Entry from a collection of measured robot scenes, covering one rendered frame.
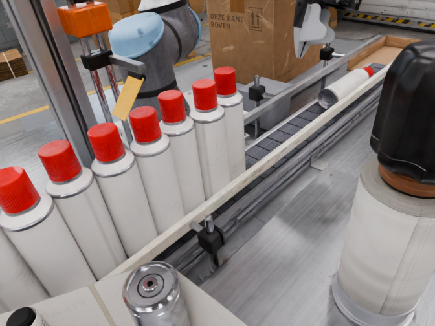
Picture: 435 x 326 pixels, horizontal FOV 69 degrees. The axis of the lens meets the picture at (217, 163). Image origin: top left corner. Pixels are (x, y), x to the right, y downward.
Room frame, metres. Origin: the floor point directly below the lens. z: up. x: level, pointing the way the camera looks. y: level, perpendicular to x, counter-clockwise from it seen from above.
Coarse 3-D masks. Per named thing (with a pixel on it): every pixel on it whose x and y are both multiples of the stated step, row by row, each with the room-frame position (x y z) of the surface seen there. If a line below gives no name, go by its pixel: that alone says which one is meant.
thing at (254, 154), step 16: (304, 112) 0.67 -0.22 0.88; (320, 112) 0.67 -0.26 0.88; (288, 128) 0.61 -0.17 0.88; (320, 128) 0.59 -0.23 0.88; (256, 144) 0.56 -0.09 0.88; (272, 144) 0.55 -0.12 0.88; (304, 144) 0.54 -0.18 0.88; (256, 160) 0.50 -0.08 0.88; (240, 192) 0.41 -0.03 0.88; (224, 208) 0.38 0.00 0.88; (160, 256) 0.29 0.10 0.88
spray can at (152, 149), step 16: (144, 112) 0.34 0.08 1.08; (144, 128) 0.33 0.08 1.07; (144, 144) 0.33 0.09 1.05; (160, 144) 0.33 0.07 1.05; (144, 160) 0.32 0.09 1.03; (160, 160) 0.32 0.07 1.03; (144, 176) 0.32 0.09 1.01; (160, 176) 0.32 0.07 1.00; (176, 176) 0.34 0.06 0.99; (160, 192) 0.32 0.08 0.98; (176, 192) 0.33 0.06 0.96; (160, 208) 0.32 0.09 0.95; (176, 208) 0.33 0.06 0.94; (160, 224) 0.32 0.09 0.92
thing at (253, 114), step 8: (376, 40) 0.91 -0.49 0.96; (360, 48) 0.84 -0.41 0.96; (344, 56) 0.79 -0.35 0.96; (352, 56) 0.81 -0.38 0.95; (336, 64) 0.75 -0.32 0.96; (320, 72) 0.71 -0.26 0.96; (328, 72) 0.73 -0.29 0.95; (304, 80) 0.67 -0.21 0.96; (312, 80) 0.68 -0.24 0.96; (296, 88) 0.64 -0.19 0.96; (280, 96) 0.60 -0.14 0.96; (288, 96) 0.62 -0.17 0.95; (264, 104) 0.57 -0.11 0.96; (272, 104) 0.58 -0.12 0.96; (256, 112) 0.55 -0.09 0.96; (264, 112) 0.56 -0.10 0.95; (248, 120) 0.53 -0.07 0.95
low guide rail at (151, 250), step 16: (368, 80) 0.74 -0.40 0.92; (352, 96) 0.66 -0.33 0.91; (336, 112) 0.61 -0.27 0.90; (304, 128) 0.54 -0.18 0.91; (288, 144) 0.49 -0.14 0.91; (272, 160) 0.46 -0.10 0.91; (240, 176) 0.41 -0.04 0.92; (256, 176) 0.43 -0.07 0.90; (224, 192) 0.38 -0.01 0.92; (208, 208) 0.35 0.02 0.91; (176, 224) 0.32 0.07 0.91; (160, 240) 0.29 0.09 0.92; (176, 240) 0.31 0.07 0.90; (144, 256) 0.27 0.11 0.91; (112, 272) 0.25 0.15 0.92
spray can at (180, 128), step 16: (160, 96) 0.38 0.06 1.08; (176, 96) 0.38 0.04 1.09; (176, 112) 0.37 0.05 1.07; (160, 128) 0.38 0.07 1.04; (176, 128) 0.37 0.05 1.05; (192, 128) 0.38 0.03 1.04; (176, 144) 0.36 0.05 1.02; (192, 144) 0.37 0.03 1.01; (176, 160) 0.36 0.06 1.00; (192, 160) 0.37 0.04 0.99; (192, 176) 0.37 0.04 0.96; (192, 192) 0.36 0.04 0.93; (192, 208) 0.36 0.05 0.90
